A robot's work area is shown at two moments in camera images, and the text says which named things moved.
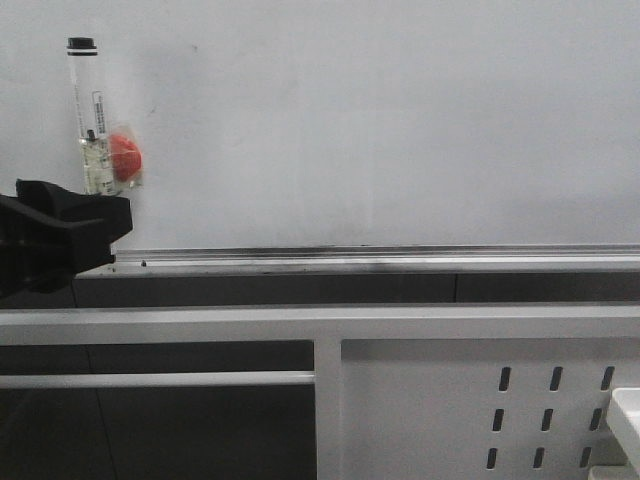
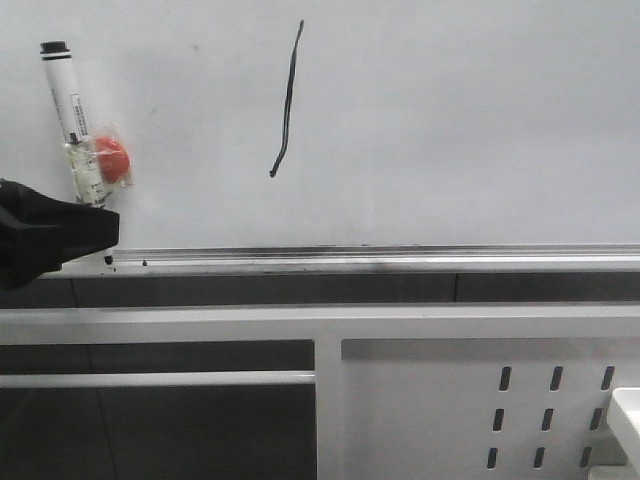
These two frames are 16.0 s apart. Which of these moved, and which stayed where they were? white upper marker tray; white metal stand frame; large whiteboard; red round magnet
Moved: red round magnet
Stayed: large whiteboard; white upper marker tray; white metal stand frame
